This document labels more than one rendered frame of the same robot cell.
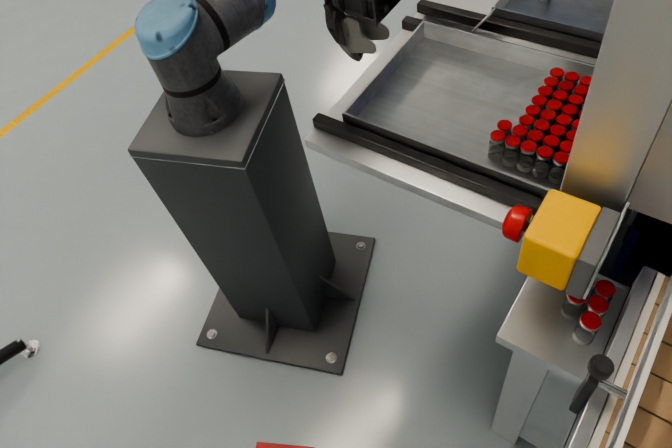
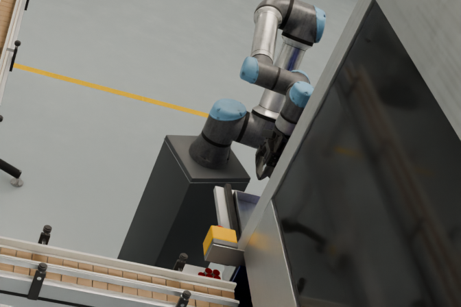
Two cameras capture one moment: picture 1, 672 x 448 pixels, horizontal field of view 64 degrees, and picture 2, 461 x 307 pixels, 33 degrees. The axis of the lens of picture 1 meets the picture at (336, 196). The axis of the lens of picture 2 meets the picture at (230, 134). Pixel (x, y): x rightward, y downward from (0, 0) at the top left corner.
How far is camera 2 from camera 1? 1.78 m
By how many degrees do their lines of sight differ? 29
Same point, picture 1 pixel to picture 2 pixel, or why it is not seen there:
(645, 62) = (266, 196)
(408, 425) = not seen: outside the picture
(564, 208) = (229, 233)
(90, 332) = (45, 207)
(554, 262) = (209, 238)
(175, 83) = (206, 130)
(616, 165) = (250, 232)
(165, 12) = (231, 106)
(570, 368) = not seen: hidden behind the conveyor
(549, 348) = not seen: hidden behind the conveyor
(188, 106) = (202, 143)
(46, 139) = (145, 122)
